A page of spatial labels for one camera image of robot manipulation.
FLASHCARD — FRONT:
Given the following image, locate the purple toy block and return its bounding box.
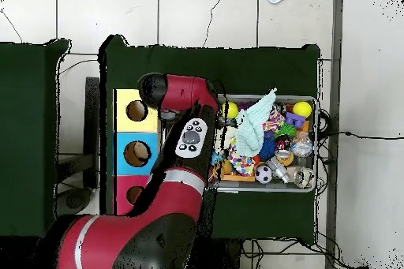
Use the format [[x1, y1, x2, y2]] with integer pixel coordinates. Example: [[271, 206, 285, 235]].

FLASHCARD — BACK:
[[284, 112, 306, 130]]

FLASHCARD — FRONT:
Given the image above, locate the brown plush bear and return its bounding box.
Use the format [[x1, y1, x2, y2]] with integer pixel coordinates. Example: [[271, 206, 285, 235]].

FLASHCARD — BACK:
[[220, 159, 234, 177]]

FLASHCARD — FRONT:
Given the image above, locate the black cable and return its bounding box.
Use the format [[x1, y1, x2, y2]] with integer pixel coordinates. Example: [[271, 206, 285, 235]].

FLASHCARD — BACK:
[[324, 130, 404, 140]]

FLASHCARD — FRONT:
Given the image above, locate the wooden box with three holes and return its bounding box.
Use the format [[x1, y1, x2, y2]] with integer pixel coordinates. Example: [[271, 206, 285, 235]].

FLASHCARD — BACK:
[[112, 88, 160, 216]]

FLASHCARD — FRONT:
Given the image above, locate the clear mesh bin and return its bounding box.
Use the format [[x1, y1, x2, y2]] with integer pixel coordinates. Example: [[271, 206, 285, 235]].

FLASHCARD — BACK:
[[208, 94, 318, 193]]

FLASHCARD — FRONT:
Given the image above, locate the dark green tablecloth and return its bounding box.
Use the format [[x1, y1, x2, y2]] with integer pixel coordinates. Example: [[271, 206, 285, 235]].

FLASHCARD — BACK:
[[99, 34, 321, 245]]

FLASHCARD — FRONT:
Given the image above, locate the mint green knitted cloth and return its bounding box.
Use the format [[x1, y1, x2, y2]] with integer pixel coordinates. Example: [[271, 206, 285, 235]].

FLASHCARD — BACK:
[[234, 88, 278, 159]]

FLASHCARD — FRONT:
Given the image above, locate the yellow ball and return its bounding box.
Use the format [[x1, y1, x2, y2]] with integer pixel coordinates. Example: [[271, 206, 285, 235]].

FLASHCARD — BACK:
[[291, 101, 312, 119], [221, 101, 240, 120]]

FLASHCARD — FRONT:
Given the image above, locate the black and white soccer ball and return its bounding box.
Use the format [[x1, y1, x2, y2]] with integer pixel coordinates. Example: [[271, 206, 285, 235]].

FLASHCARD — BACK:
[[254, 165, 273, 185]]

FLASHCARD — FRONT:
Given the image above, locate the silver plastic toy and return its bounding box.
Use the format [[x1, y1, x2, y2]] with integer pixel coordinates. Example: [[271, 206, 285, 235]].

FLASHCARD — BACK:
[[266, 155, 291, 185]]

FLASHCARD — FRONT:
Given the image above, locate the green covered side table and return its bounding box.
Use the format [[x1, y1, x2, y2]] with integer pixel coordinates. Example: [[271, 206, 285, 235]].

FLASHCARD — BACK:
[[0, 39, 72, 241]]

